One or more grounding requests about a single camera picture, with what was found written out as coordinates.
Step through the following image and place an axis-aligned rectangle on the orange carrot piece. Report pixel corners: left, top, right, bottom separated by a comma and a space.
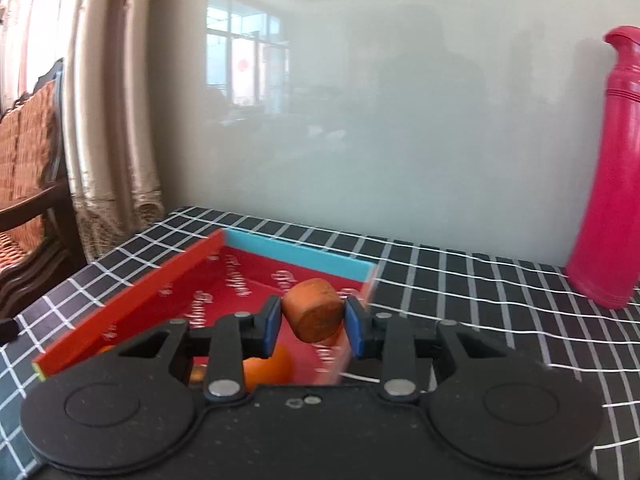
282, 277, 345, 343

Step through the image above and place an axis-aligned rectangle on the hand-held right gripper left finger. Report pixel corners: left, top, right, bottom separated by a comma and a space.
116, 295, 282, 406

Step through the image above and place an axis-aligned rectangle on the wooden chair woven cushion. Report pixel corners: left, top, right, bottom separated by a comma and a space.
0, 57, 88, 318

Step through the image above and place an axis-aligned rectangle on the beige curtain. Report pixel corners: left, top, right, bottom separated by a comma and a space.
0, 0, 166, 263

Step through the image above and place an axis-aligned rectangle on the black white checked tablecloth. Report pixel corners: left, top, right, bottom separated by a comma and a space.
0, 205, 640, 480

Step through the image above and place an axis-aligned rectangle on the pink thermos jug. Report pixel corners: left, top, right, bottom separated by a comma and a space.
565, 25, 640, 310

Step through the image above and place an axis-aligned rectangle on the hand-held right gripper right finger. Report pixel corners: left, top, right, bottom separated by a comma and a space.
345, 295, 521, 406

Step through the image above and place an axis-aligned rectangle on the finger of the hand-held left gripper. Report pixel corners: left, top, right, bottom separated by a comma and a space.
0, 318, 22, 346

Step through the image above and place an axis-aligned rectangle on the red cardboard box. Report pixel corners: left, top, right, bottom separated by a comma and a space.
32, 227, 379, 388

